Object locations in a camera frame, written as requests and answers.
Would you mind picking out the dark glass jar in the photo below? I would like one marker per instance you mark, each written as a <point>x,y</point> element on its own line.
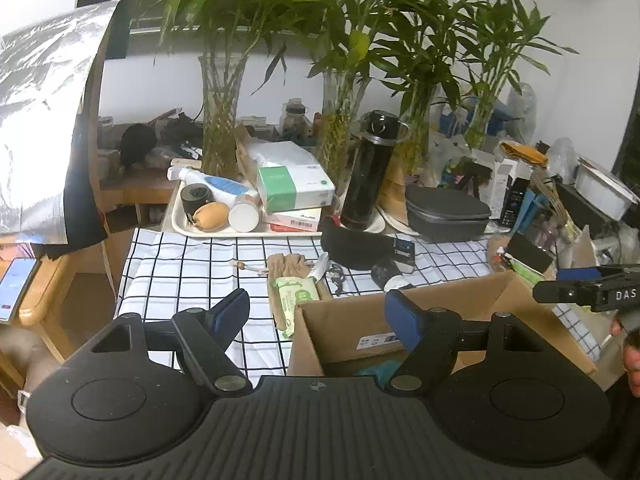
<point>295,120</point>

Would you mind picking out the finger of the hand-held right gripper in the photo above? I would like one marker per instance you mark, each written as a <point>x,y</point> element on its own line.
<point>580,274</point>
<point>560,292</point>

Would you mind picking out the white blue spray bottle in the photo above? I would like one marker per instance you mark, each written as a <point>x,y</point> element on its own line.
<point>220,185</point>

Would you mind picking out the dark round object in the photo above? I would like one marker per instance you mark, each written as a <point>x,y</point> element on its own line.
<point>136,144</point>

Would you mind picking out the small blue black box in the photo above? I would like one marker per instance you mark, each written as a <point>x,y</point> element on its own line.
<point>404,252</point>

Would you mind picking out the colourful printed bag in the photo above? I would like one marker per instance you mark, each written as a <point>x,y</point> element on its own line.
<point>457,170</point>

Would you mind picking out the lucky bamboo in glass vase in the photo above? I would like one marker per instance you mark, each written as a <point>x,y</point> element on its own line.
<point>340,125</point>
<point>482,115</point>
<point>417,125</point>
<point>220,120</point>

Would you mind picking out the wooden side table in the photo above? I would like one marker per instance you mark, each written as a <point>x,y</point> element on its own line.
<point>50,295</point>

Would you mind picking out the smartphone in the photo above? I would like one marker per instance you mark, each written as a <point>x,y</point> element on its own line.
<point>15,290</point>

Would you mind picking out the green wet wipes pack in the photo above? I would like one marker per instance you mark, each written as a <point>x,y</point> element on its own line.
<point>292,300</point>

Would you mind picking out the person's right hand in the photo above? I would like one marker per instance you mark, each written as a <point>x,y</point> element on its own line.
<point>631,360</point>

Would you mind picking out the white lidded tub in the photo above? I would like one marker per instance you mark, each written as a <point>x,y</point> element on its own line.
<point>600,187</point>

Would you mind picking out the black flat wallet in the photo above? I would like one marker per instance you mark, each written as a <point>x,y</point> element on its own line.
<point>530,252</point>

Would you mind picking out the brown paper wrap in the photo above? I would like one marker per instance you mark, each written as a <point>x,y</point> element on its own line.
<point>395,185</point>

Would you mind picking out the white plastic bag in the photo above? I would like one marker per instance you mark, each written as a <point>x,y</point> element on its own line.
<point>285,152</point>

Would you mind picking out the black thermos bottle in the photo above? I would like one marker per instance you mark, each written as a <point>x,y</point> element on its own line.
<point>365,180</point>

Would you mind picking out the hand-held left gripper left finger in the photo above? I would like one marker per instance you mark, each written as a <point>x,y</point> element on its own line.
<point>234,310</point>

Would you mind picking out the white plate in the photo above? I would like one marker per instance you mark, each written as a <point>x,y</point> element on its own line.
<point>395,224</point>

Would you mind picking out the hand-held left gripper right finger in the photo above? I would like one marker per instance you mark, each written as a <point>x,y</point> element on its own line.
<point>402,317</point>

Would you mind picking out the silver foil sheet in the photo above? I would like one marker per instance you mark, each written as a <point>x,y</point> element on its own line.
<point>40,110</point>

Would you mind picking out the tan egg-shaped object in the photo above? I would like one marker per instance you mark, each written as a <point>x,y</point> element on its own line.
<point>212,216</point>

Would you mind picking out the cardboard box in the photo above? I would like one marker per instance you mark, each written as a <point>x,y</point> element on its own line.
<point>340,320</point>

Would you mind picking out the checkered tablecloth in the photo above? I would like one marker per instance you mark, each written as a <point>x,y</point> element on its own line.
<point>175,270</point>

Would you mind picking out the flat white red box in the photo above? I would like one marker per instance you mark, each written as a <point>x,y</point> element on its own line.
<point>295,219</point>

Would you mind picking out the green white tissue box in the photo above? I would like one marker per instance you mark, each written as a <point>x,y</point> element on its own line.
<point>295,187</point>

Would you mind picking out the wooden desk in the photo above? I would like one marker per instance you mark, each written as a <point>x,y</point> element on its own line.
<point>135,185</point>

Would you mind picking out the black tape roll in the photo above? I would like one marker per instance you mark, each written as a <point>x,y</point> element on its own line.
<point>196,200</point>

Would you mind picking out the white carton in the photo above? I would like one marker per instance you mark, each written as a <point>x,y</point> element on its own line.
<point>502,180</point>

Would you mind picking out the grey zip case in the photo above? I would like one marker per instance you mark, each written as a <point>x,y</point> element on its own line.
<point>445,215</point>

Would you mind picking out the white plastic tray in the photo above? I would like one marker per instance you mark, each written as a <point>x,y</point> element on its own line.
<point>177,215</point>

